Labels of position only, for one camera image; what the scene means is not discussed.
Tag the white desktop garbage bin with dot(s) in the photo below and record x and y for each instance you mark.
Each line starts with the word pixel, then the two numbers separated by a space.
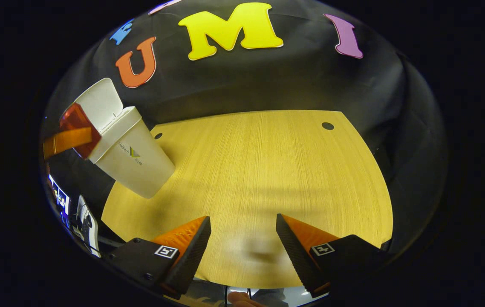
pixel 136 166

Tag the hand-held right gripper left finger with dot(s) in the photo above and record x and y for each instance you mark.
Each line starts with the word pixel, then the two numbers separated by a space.
pixel 193 256

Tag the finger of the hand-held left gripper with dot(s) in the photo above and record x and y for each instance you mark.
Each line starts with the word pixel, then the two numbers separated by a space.
pixel 70 140

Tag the orange pop can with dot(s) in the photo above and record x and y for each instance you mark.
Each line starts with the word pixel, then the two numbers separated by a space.
pixel 74 119

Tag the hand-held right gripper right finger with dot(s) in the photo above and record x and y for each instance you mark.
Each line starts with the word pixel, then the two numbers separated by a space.
pixel 295 260

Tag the lit monitor screen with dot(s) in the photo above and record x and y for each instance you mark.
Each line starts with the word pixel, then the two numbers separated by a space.
pixel 59 194

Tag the white and black shoe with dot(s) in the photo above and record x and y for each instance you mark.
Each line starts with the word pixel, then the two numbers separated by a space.
pixel 87 226

